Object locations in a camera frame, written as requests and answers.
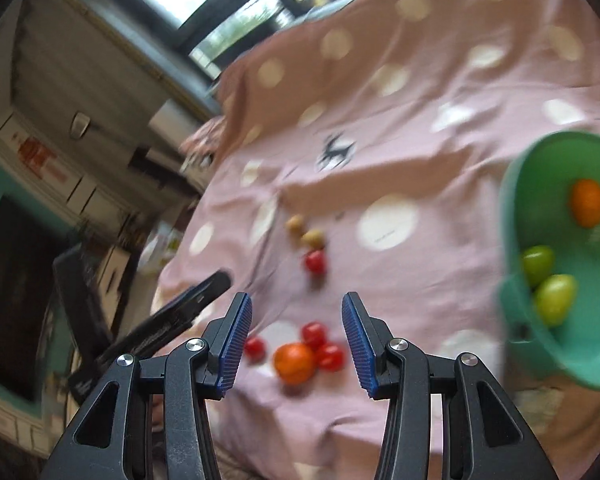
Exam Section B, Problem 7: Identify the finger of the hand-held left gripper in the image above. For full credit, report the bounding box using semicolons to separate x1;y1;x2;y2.
97;271;232;362

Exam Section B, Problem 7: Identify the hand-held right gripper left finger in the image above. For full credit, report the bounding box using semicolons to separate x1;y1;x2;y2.
39;291;253;480

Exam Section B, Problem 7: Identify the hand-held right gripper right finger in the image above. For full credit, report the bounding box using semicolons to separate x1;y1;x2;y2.
341;291;561;480

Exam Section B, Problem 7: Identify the red cherry tomato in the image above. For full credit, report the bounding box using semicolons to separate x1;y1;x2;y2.
301;322;329;348
316;342;346;372
243;337;267;362
304;250;328;276

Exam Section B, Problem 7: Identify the small orange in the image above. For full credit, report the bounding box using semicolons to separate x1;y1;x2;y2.
273;342;316;385

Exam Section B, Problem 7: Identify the green tomato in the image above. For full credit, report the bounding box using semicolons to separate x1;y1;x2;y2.
522;245;556;288

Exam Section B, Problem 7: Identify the yellow-green tomato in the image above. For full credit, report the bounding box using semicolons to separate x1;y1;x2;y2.
534;274;578;326

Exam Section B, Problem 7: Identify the green plastic bowl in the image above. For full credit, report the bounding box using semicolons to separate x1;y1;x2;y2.
497;131;600;392

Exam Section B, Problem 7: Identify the large orange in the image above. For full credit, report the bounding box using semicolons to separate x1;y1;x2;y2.
569;179;600;228

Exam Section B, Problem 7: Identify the pink clothes pile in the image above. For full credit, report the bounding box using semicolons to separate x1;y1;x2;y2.
180;119;227;161

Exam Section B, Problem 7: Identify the white board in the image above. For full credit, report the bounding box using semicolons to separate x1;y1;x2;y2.
149;100;201;137

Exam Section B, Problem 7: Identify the pink polka dot blanket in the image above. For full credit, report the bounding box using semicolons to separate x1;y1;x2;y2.
152;0;600;461

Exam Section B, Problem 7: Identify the black framed window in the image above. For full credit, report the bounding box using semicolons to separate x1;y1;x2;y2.
115;0;406;71

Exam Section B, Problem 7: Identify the dark screen teal frame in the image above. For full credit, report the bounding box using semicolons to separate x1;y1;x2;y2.
0;155;81;416

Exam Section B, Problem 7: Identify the red wall decoration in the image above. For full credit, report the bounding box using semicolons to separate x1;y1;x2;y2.
17;137;67;184

